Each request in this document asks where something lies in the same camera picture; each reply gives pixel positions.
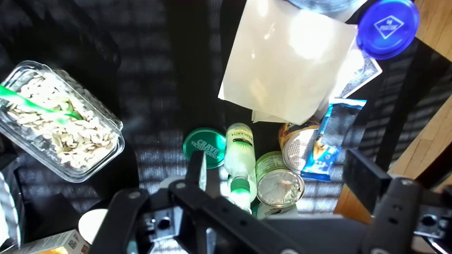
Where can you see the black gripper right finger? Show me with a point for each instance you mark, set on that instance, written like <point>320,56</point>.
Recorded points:
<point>390,216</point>

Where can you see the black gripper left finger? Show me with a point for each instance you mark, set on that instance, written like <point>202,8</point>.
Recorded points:
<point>226,220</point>

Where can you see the clear bottle green cap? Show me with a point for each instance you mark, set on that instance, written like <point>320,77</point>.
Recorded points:
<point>240,155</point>

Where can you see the tin can green label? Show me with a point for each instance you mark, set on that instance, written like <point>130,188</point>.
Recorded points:
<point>279,183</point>

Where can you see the green round Crave lid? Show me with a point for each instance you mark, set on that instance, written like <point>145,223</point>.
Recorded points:
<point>205,142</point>

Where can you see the blue snack packet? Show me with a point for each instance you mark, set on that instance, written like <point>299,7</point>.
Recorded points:
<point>329,135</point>

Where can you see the white bowl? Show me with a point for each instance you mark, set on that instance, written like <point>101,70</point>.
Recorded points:
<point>93,226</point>

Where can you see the clear printed plastic wrapper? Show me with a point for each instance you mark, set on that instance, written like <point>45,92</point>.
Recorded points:
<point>360,72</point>

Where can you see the black tablecloth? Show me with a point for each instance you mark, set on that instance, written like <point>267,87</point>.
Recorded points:
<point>155,70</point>

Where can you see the beige paper envelope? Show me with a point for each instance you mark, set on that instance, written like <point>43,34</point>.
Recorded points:
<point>286,61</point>

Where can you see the yellow printed box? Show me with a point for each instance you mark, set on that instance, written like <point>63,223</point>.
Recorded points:
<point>51,241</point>

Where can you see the clear plastic seed container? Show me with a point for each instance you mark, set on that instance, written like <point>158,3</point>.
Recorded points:
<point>65,135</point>

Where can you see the blue round lid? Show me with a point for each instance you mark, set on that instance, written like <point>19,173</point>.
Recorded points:
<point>387,28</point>

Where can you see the green plastic spoon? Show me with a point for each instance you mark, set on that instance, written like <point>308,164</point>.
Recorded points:
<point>32,106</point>

